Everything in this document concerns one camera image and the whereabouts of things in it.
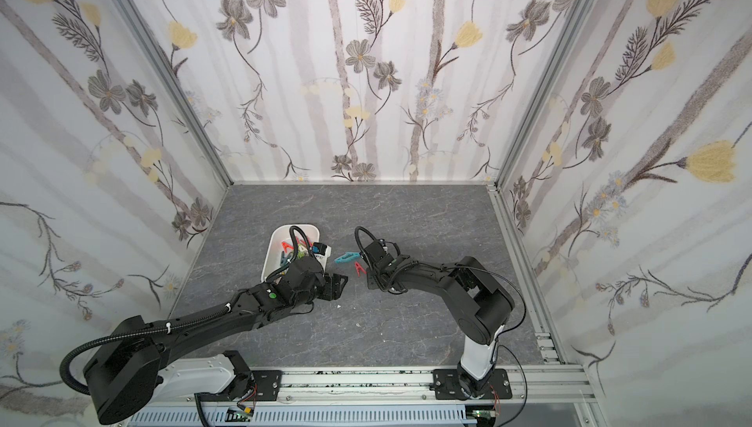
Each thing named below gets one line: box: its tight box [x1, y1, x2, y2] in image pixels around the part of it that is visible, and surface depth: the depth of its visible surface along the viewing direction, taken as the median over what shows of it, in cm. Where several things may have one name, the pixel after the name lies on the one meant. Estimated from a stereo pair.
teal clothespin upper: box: [333, 251, 362, 264], surface depth 100 cm
